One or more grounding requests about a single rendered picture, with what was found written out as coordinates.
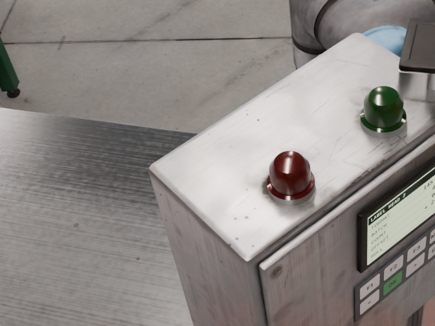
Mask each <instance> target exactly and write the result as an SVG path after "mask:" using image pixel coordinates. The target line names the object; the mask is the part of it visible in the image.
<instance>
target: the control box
mask: <svg viewBox="0 0 435 326"><path fill-rule="evenodd" d="M399 61H400V57H399V56H396V55H395V54H394V53H392V52H390V51H389V50H387V49H385V48H384V47H382V46H380V45H379V44H377V43H376V42H374V41H372V40H371V39H369V38H367V37H366V36H364V35H362V34H361V33H354V34H351V35H350V36H348V37H347V38H345V39H344V40H342V41H341V42H339V43H337V44H336V45H334V46H333V47H331V48H330V49H328V50H327V51H325V52H323V53H322V54H321V55H319V56H317V57H316V58H315V59H313V60H311V61H310V62H308V63H307V64H305V65H304V66H302V67H301V68H299V69H297V70H296V71H294V72H293V73H291V74H290V75H288V76H286V77H285V78H284V79H282V80H280V81H279V82H278V83H276V84H274V85H273V86H271V87H270V88H268V89H267V90H265V91H263V92H262V93H260V94H259V95H257V96H256V97H254V98H253V99H251V100H250V101H248V102H247V103H245V104H243V105H242V106H241V107H239V108H237V109H236V110H235V111H233V112H231V113H230V114H228V115H226V116H225V117H224V118H222V119H220V120H219V121H217V122H216V123H214V124H213V125H211V126H210V127H208V128H206V129H205V130H204V131H202V132H200V133H199V134H198V135H196V136H194V137H193V138H191V139H190V140H188V141H187V142H185V143H184V144H182V145H180V146H179V147H177V148H176V149H174V150H173V151H171V152H170V153H168V154H167V155H165V156H163V157H162V158H160V159H159V160H158V161H156V162H154V163H153V164H152V165H151V166H150V167H149V170H148V171H149V174H150V179H151V183H152V185H153V189H154V192H155V196H156V199H157V203H158V205H159V209H160V212H161V216H162V220H163V223H164V227H165V230H166V234H167V236H168V240H169V243H170V247H171V250H172V254H173V258H174V261H175V265H176V267H177V271H178V274H179V278H180V281H181V285H182V288H183V292H184V296H185V298H186V302H187V305H188V309H189V312H190V316H191V319H192V323H193V325H194V326H399V325H400V324H401V323H403V322H404V321H405V320H406V319H407V318H408V317H409V316H411V315H412V314H413V313H415V311H417V310H418V309H419V308H420V307H422V306H423V305H424V304H425V303H426V302H428V300H430V299H431V298H432V297H433V296H435V258H434V259H433V260H432V261H430V262H429V263H427V264H426V265H425V266H424V267H423V268H422V269H420V270H419V271H418V272H416V273H415V274H414V275H413V276H412V277H411V278H409V279H408V280H407V281H405V282H404V283H403V284H402V285H401V286H400V287H398V288H397V289H396V290H394V291H393V292H392V293H391V294H390V295H389V296H387V297H386V298H385V299H384V300H382V301H381V302H380V303H379V304H377V305H376V306H375V307H374V308H373V309H372V310H370V311H369V312H367V313H366V314H365V315H364V316H363V317H362V318H360V319H359V320H358V321H356V322H355V321H354V288H355V287H356V286H357V285H358V284H359V283H361V282H362V281H363V280H365V279H366V278H367V277H368V276H369V275H371V274H372V273H373V272H375V271H376V270H377V269H378V268H380V267H381V266H382V265H384V264H385V263H386V262H387V261H388V260H390V259H391V258H392V257H394V256H395V255H396V254H397V253H398V252H400V251H401V250H402V249H404V247H406V246H407V245H409V244H410V243H411V242H412V241H413V240H415V239H416V238H417V237H419V236H420V235H421V234H422V233H423V232H425V231H426V230H428V229H429V228H430V227H431V226H432V225H433V224H435V216H434V217H432V218H431V219H430V220H428V221H427V222H426V223H425V224H423V225H422V226H421V227H419V228H418V229H417V230H416V231H415V232H413V233H412V234H410V235H409V236H408V237H407V238H406V239H404V240H403V241H402V242H400V243H399V244H398V245H397V246H395V247H394V248H393V249H391V251H389V252H388V253H387V254H385V255H384V256H383V257H382V258H380V259H379V260H378V261H376V262H375V263H374V264H373V265H372V266H370V267H369V268H368V269H366V270H365V271H364V272H363V273H360V272H359V271H358V270H357V215H358V213H359V212H361V211H362V210H364V209H365V208H366V207H367V206H369V205H370V204H371V203H373V202H374V201H375V200H377V199H378V198H379V197H380V196H382V195H383V194H385V193H386V192H387V191H388V190H390V189H391V188H393V187H394V186H395V185H396V184H398V183H399V182H401V181H402V180H403V179H404V178H406V177H407V176H409V175H410V174H411V173H412V172H414V171H415V170H417V169H418V168H419V167H420V166H422V165H423V164H424V163H426V162H427V161H428V160H430V159H431V158H432V157H433V156H435V90H431V89H428V93H427V100H413V99H407V98H403V101H404V105H403V109H404V110H405V112H406V114H407V122H406V126H405V129H404V130H403V132H401V133H400V134H399V135H397V136H395V137H392V138H384V139H383V138H374V137H372V136H370V135H367V134H366V133H365V132H364V131H363V130H362V128H361V125H360V114H361V111H362V109H363V108H364V99H365V97H366V95H367V94H368V93H369V92H370V91H371V90H372V89H374V88H376V87H379V86H389V87H392V88H394V89H395V90H396V91H397V86H398V70H399ZM284 151H296V152H298V153H300V154H301V155H302V156H304V157H305V158H307V160H308V161H309V163H310V168H311V172H312V173H313V174H314V177H315V192H314V194H313V196H312V197H311V198H310V199H309V200H308V201H307V202H305V203H303V204H300V205H297V206H284V205H281V204H278V203H276V202H275V201H273V200H272V198H271V197H270V196H269V193H268V190H267V179H268V176H269V165H270V163H271V162H272V161H273V159H274V158H275V157H276V156H277V155H278V154H280V153H282V152H284Z"/></svg>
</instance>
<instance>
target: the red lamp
mask: <svg viewBox="0 0 435 326"><path fill-rule="evenodd" d="M267 190H268V193H269V196H270V197H271V198H272V200H273V201H275V202H276V203H278V204H281V205H284V206H297V205H300V204H303V203H305V202H307V201H308V200H309V199H310V198H311V197H312V196H313V194H314V192H315V177H314V174H313V173H312V172H311V168H310V163H309V161H308V160H307V158H305V157H304V156H302V155H301V154H300V153H298V152H296V151H284V152H282V153H280V154H278V155H277V156H276V157H275V158H274V159H273V161H272V162H271V163H270V165H269V176H268V179H267Z"/></svg>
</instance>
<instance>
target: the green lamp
mask: <svg viewBox="0 0 435 326"><path fill-rule="evenodd" d="M403 105H404V101H403V98H402V96H401V95H400V94H399V93H398V92H397V91H396V90H395V89H394V88H392V87H389V86H379V87H376V88H374V89H372V90H371V91H370V92H369V93H368V94H367V95H366V97H365V99H364V108H363V109H362V111H361V114H360V125H361V128H362V130H363V131H364V132H365V133H366V134H367V135H370V136H372V137H374V138H383V139H384V138H392V137H395V136H397V135H399V134H400V133H401V132H403V130H404V129H405V126H406V122H407V114H406V112H405V110H404V109H403Z"/></svg>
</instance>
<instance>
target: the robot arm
mask: <svg viewBox="0 0 435 326"><path fill-rule="evenodd" d="M289 11H290V19H291V34H292V45H293V60H294V64H295V66H296V70H297V69H299V68H301V67H302V66H304V65H305V64H307V63H308V62H310V61H311V60H313V59H315V58H316V57H317V56H319V55H321V54H322V53H323V52H325V51H327V50H328V49H330V48H331V47H333V46H334V45H336V44H337V43H339V42H341V41H342V40H344V39H345V38H347V37H348V36H350V35H351V34H354V33H361V34H362V35H364V36H366V37H367V38H369V39H371V40H372V41H374V42H376V43H377V44H379V45H380V46H382V47H384V48H385V49H387V50H389V51H390V52H392V53H394V54H395V55H396V56H399V57H401V53H402V49H403V44H404V41H405V36H406V33H407V27H408V22H409V19H410V18H411V17H419V18H427V19H435V0H378V1H376V2H373V1H372V0H289Z"/></svg>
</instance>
